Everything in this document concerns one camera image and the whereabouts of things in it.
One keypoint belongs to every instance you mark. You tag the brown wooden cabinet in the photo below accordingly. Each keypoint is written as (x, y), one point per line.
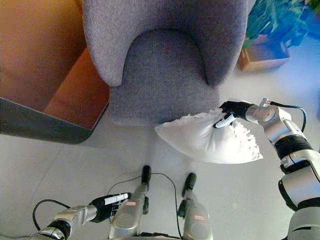
(37, 62)

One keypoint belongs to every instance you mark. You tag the silver right robot leg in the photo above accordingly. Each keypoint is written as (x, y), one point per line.
(197, 220)

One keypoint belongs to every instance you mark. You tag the white fringed throw pillow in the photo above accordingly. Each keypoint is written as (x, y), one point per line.
(200, 142)

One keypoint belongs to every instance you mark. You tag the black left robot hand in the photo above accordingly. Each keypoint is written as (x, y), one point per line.
(105, 206)

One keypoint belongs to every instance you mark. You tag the grey fabric tub armchair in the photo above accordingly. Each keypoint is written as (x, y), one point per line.
(162, 75)

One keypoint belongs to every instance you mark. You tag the black robot foot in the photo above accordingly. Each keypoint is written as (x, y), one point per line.
(189, 182)
(146, 175)

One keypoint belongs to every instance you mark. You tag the black left robot foot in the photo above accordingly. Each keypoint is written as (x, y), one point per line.
(146, 175)

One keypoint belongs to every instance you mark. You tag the silver left robot leg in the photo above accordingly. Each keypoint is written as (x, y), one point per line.
(128, 215)

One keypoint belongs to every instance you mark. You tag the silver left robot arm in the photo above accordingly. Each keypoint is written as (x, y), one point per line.
(70, 218)

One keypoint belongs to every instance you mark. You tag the tan wicker basket planter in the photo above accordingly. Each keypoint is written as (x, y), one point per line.
(265, 57)

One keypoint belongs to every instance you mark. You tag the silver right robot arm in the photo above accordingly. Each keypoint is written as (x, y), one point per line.
(295, 185)

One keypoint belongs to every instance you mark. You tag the silver robot leg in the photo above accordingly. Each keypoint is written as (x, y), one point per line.
(197, 220)
(128, 215)

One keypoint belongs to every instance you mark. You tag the green leafy potted plant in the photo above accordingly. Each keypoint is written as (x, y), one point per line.
(275, 17)

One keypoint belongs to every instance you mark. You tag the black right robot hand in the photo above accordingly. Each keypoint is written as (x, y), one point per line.
(236, 108)

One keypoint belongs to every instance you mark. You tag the black right robot foot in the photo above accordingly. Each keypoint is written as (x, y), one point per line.
(189, 182)

